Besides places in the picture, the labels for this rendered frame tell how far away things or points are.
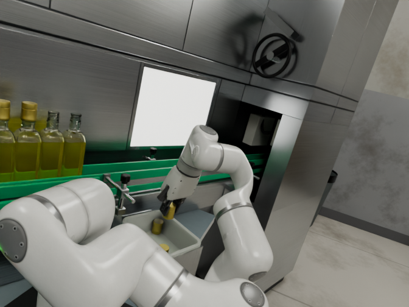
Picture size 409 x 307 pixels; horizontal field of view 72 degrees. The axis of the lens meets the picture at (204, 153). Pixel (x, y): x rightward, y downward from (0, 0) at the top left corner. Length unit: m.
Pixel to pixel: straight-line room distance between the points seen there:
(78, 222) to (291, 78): 1.20
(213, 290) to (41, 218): 0.25
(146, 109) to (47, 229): 0.80
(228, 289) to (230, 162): 0.33
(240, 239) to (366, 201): 3.43
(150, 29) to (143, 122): 0.34
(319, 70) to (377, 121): 2.41
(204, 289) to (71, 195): 0.24
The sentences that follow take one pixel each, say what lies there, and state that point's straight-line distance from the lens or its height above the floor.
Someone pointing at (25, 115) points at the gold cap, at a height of 1.13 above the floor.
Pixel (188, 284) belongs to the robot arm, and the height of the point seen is 1.04.
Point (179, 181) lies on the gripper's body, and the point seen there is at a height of 1.04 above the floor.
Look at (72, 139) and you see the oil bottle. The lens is 0.86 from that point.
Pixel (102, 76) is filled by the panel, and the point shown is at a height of 1.24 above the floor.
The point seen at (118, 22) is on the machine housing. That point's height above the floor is 1.42.
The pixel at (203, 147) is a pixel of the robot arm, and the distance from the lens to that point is 0.66.
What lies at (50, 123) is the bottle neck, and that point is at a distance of 0.85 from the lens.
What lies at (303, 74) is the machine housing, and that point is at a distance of 1.42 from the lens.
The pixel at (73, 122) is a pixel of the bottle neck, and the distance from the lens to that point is 0.86.
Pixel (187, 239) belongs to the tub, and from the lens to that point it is 0.95.
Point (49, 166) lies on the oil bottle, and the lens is 0.87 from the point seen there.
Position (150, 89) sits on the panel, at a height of 1.23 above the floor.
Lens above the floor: 1.34
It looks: 16 degrees down
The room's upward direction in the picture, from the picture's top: 14 degrees clockwise
